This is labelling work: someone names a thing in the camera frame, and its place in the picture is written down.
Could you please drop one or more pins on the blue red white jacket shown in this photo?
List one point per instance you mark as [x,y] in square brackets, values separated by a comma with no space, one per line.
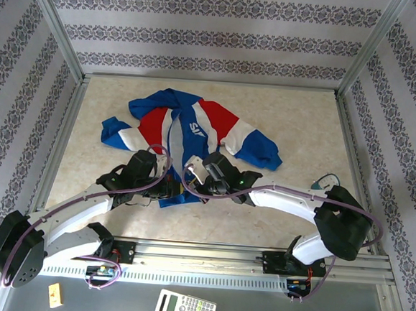
[152,126]

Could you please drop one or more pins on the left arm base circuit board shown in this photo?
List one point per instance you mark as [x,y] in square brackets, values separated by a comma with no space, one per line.
[102,270]

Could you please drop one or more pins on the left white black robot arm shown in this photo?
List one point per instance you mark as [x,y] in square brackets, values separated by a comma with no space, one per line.
[74,206]

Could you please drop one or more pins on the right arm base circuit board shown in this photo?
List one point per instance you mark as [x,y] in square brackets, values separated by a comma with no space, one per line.
[298,285]

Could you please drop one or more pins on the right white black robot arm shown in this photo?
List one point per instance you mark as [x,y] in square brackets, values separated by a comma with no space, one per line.
[283,203]

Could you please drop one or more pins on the small teal white object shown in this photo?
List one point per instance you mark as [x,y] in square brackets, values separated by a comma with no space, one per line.
[325,182]

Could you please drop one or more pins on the white scientific calculator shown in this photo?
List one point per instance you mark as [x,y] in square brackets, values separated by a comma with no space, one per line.
[185,308]

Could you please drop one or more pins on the small yellow block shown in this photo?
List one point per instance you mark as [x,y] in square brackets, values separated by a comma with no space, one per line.
[55,295]

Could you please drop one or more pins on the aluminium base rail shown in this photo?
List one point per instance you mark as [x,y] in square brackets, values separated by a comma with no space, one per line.
[200,255]

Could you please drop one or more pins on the aluminium table side rail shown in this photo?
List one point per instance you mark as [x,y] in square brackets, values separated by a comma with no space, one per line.
[353,145]
[63,144]

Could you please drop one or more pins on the aluminium frame post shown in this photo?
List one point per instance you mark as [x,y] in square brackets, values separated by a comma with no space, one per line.
[56,24]
[371,49]

